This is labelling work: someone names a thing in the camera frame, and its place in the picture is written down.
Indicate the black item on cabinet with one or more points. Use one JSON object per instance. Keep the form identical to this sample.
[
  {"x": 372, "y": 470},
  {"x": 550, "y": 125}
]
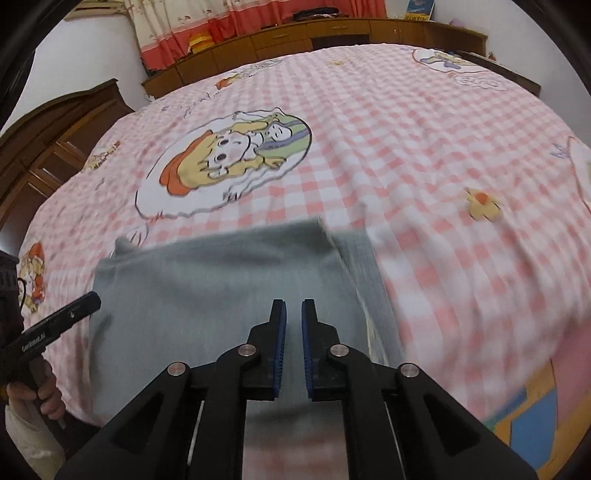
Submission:
[{"x": 315, "y": 14}]

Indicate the long wooden low cabinet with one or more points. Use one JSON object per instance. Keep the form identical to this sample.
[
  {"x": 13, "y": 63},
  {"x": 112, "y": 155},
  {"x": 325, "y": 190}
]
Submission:
[{"x": 300, "y": 37}]

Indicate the dark wooden headboard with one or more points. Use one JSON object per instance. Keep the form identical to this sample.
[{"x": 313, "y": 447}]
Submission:
[{"x": 46, "y": 148}]

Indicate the grey pants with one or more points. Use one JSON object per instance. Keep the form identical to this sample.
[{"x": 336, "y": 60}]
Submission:
[{"x": 192, "y": 300}]

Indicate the person left hand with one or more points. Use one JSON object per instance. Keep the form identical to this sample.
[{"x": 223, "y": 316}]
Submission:
[{"x": 20, "y": 395}]

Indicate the red and cream curtain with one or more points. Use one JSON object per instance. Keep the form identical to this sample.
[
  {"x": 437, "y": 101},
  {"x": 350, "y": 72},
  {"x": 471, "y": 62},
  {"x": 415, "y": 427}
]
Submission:
[{"x": 163, "y": 28}]

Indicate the pink checkered bed sheet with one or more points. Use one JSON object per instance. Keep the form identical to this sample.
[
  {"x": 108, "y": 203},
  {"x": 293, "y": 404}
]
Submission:
[{"x": 474, "y": 193}]

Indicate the blue yellow book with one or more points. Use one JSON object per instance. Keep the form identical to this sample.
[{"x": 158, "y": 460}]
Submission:
[{"x": 420, "y": 10}]

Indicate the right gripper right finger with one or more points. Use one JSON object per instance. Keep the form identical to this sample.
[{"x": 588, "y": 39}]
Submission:
[{"x": 399, "y": 423}]

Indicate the yellow red stacked toy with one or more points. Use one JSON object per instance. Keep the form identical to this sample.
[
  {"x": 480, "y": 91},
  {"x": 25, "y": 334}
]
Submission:
[{"x": 200, "y": 41}]

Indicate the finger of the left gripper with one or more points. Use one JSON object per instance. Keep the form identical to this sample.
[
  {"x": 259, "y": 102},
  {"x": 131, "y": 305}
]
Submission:
[{"x": 34, "y": 340}]

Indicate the cream white sleeve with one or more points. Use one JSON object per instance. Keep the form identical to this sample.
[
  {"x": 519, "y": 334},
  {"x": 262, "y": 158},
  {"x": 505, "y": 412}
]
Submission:
[{"x": 35, "y": 442}]

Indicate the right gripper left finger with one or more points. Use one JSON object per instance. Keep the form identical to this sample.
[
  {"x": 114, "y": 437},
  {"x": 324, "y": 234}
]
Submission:
[{"x": 189, "y": 422}]

